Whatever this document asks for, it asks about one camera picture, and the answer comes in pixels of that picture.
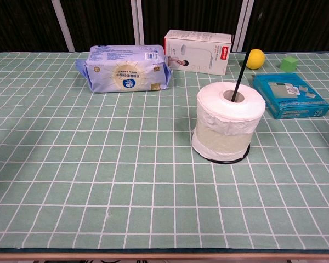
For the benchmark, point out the white toilet paper roll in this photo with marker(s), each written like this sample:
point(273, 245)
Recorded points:
point(224, 128)

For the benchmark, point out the green checked tablecloth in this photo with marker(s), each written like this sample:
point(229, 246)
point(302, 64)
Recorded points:
point(98, 164)

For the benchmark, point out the pale blue tissue pack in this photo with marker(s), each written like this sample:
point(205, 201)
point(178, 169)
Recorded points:
point(120, 68)

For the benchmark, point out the white desk lamp box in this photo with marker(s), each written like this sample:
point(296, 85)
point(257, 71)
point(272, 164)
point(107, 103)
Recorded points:
point(200, 52)

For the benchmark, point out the yellow ball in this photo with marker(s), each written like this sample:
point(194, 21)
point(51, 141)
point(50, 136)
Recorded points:
point(257, 59)

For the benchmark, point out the dark folding screen panel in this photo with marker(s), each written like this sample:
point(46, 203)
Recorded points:
point(22, 24)
point(98, 22)
point(192, 15)
point(299, 24)

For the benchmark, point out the teal flat cardboard box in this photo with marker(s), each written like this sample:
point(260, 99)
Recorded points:
point(290, 96)

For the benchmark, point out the green cube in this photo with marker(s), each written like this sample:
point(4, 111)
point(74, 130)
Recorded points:
point(288, 65)

